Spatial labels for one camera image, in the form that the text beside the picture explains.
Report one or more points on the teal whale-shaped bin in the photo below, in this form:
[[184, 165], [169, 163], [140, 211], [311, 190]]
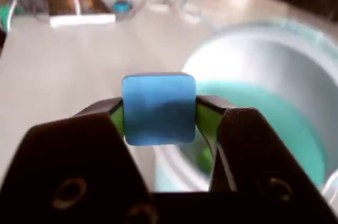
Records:
[[264, 70]]

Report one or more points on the teal round object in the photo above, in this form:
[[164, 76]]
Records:
[[122, 6]]

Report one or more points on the green lego block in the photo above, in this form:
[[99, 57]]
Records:
[[205, 158]]

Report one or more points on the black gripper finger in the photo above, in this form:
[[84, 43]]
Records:
[[66, 160], [253, 155]]

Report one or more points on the green table clamp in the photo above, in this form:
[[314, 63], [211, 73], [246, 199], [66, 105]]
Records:
[[5, 15]]

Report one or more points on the white flat box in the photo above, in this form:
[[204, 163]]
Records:
[[82, 20]]

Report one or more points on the blue lego block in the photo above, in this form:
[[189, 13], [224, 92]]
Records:
[[158, 107]]

